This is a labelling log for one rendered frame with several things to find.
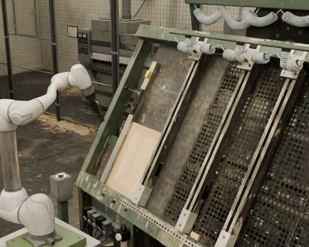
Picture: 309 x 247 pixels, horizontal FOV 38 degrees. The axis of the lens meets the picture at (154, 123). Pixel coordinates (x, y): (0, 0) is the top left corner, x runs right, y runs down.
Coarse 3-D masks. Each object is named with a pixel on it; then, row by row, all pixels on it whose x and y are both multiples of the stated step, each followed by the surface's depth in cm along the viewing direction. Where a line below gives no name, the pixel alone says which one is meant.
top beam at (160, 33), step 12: (144, 36) 334; (156, 36) 324; (168, 36) 315; (180, 36) 306; (192, 36) 298; (228, 36) 276; (240, 36) 269; (216, 48) 279; (228, 48) 272; (264, 48) 253; (276, 48) 248; (276, 60) 251
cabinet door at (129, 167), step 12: (132, 132) 319; (144, 132) 310; (156, 132) 302; (132, 144) 315; (144, 144) 307; (120, 156) 319; (132, 156) 311; (144, 156) 303; (120, 168) 315; (132, 168) 307; (144, 168) 299; (108, 180) 319; (120, 180) 311; (132, 180) 303; (120, 192) 306; (132, 192) 298
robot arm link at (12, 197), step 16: (0, 112) 252; (0, 128) 256; (16, 128) 262; (0, 144) 261; (16, 144) 264; (16, 160) 265; (16, 176) 266; (16, 192) 267; (0, 208) 270; (16, 208) 266
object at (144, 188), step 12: (204, 60) 292; (192, 72) 293; (192, 84) 290; (180, 96) 291; (192, 96) 292; (180, 108) 288; (168, 120) 290; (180, 120) 291; (168, 132) 287; (156, 144) 290; (168, 144) 289; (156, 156) 287; (156, 168) 288; (144, 180) 289; (144, 192) 286; (144, 204) 288
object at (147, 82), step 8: (152, 72) 323; (144, 80) 326; (152, 80) 325; (144, 88) 323; (144, 96) 323; (136, 112) 322; (128, 120) 323; (128, 128) 321; (120, 136) 323; (120, 144) 320; (112, 152) 323; (112, 160) 320; (104, 176) 320
